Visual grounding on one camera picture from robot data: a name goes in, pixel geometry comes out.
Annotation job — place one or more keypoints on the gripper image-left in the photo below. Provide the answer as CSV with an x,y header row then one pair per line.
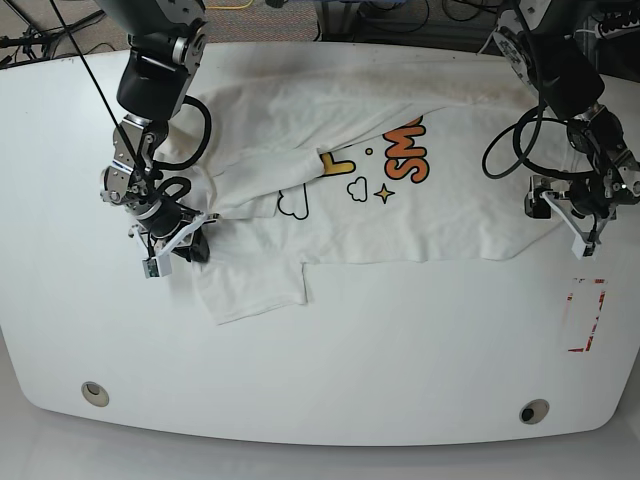
x,y
170,227

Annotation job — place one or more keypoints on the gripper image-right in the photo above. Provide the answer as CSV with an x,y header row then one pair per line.
x,y
572,202

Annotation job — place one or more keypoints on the white printed T-shirt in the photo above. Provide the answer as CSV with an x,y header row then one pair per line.
x,y
360,165

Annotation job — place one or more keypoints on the red tape rectangle marking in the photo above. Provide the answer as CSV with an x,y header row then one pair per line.
x,y
581,315

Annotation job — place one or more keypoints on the white power strip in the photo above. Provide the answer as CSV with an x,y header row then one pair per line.
x,y
613,27

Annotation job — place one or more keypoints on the black tripod stand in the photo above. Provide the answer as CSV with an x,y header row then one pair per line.
x,y
37,44

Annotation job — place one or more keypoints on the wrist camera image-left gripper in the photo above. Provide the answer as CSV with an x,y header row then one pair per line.
x,y
157,266

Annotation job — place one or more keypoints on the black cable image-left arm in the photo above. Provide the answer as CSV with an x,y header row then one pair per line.
x,y
190,145

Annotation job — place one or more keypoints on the left table cable grommet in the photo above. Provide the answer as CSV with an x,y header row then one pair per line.
x,y
95,394

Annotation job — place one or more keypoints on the table cable grommet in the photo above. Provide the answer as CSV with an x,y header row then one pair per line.
x,y
534,412
95,394

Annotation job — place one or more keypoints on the right table cable grommet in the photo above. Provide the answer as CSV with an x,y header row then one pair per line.
x,y
534,412

